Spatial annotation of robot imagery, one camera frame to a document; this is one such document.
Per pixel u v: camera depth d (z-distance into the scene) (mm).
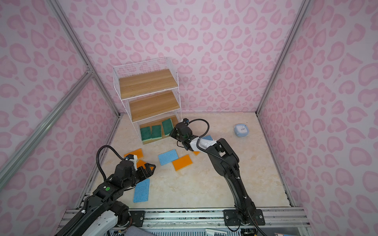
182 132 783
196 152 969
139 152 970
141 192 802
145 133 1044
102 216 540
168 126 1016
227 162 529
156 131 1060
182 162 927
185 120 926
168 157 947
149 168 725
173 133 882
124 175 599
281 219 734
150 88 768
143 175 696
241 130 1062
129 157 725
